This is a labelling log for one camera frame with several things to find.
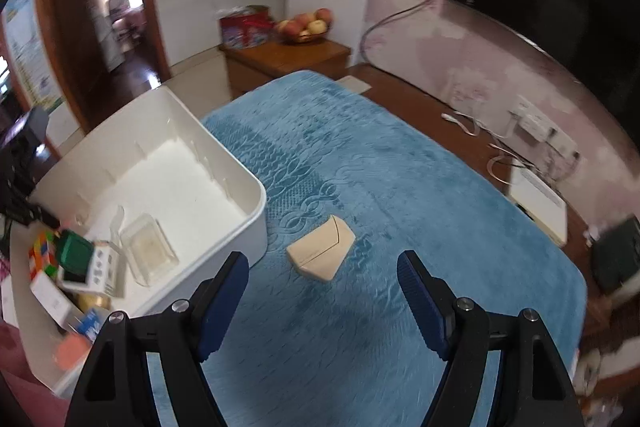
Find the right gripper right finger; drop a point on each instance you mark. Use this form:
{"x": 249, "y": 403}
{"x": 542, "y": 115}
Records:
{"x": 457, "y": 330}

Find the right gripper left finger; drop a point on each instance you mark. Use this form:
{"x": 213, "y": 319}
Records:
{"x": 198, "y": 326}

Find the green bottle with gold cap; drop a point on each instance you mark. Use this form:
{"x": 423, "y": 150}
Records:
{"x": 73, "y": 252}

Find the pink oval case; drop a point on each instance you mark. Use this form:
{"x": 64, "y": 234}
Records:
{"x": 71, "y": 350}

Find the white plastic storage bin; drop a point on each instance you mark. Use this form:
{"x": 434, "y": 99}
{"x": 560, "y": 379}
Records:
{"x": 153, "y": 157}

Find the gold round compact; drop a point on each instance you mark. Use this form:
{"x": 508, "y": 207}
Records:
{"x": 86, "y": 301}

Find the white rectangular box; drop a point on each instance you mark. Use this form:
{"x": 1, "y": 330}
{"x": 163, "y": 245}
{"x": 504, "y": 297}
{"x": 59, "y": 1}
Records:
{"x": 54, "y": 301}

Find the clear plastic box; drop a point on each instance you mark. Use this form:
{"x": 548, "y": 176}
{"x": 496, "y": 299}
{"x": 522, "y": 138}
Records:
{"x": 147, "y": 250}

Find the multicolour puzzle cube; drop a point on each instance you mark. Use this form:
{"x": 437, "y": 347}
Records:
{"x": 41, "y": 255}

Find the blue plush table cover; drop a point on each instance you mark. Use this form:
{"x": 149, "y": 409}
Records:
{"x": 300, "y": 352}

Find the beige angular box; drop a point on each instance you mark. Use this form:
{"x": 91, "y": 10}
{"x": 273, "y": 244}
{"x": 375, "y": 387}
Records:
{"x": 320, "y": 253}

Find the white router box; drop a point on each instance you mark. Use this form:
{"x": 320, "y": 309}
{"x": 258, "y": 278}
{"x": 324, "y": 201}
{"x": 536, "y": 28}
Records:
{"x": 539, "y": 202}

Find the white power strip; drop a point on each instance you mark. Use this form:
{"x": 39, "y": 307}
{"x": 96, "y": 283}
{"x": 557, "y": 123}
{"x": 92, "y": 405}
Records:
{"x": 541, "y": 128}

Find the wooden cabinet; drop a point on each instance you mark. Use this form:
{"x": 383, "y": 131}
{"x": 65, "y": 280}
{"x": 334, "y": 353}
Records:
{"x": 251, "y": 68}

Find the red gift box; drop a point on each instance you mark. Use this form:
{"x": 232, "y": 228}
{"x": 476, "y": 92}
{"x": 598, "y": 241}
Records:
{"x": 246, "y": 27}

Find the bowl of apples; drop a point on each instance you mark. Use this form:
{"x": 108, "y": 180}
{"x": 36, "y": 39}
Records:
{"x": 305, "y": 27}

